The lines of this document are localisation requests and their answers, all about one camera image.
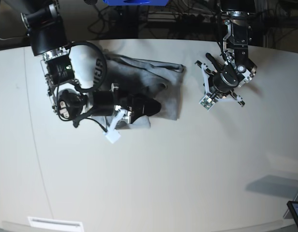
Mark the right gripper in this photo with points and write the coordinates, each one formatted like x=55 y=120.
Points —
x=108 y=102

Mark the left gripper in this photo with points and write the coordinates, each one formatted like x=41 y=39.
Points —
x=223 y=83

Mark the grey T-shirt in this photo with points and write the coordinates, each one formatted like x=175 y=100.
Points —
x=161 y=81

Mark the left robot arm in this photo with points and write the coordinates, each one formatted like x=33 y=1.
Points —
x=233 y=38

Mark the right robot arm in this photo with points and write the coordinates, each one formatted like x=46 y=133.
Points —
x=72 y=102

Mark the black power strip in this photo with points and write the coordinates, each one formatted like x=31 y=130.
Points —
x=169 y=17

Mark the blue plastic box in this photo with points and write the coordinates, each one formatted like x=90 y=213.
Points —
x=136 y=2

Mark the white label plate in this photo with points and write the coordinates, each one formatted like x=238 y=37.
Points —
x=34 y=220

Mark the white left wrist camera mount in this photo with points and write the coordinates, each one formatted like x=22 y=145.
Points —
x=210 y=99

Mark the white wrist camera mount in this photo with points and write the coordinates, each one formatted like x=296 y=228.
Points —
x=210 y=99
x=111 y=134

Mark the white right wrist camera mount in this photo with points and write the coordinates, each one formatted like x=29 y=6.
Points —
x=111 y=134

